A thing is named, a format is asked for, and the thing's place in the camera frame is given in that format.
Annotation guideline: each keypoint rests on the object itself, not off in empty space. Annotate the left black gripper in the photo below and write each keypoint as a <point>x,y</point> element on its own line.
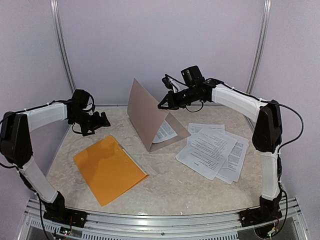
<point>97,124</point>

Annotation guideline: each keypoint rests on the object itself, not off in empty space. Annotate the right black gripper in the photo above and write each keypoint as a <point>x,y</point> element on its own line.
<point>173,104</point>

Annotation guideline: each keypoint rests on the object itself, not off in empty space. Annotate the pink-brown file folder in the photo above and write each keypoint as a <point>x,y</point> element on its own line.
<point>147,119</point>

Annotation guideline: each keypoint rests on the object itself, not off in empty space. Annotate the white sheet dense English text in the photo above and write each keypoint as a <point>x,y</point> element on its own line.
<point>165,133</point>

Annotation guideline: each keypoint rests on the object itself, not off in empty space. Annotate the orange folder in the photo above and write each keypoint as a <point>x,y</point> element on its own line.
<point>108,170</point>

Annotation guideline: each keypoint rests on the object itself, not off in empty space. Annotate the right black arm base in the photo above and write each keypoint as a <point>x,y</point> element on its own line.
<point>260,215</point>

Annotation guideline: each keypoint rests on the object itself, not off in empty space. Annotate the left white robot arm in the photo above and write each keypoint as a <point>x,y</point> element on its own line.
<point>16,144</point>

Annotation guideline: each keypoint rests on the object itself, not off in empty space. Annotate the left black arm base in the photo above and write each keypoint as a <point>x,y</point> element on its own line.
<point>65,216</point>

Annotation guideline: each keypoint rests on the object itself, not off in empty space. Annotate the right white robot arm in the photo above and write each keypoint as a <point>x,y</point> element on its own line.
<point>266,115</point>

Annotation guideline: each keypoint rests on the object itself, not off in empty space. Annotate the white printed sheet back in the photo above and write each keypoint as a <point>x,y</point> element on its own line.
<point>207,127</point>

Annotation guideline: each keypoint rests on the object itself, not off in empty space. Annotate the white printed sheet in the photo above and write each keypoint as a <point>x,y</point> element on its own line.
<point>207,127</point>
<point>206,152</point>

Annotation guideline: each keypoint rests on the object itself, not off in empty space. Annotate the white printed sheet middle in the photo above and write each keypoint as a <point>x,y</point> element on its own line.
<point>206,152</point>

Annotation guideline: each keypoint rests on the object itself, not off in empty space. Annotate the white printed sheet dense text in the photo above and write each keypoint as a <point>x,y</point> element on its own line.
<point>231,171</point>

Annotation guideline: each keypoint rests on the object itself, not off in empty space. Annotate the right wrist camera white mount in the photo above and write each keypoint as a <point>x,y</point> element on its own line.
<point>170,83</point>

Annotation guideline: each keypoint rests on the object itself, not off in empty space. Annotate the left aluminium frame post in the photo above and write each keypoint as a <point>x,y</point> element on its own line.
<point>54,6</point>

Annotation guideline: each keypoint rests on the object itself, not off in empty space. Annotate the aluminium frame post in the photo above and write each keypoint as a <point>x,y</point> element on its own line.
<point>260,45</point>
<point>54,6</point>

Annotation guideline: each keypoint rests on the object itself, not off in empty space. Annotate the right aluminium frame post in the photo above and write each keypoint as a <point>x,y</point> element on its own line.
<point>260,45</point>

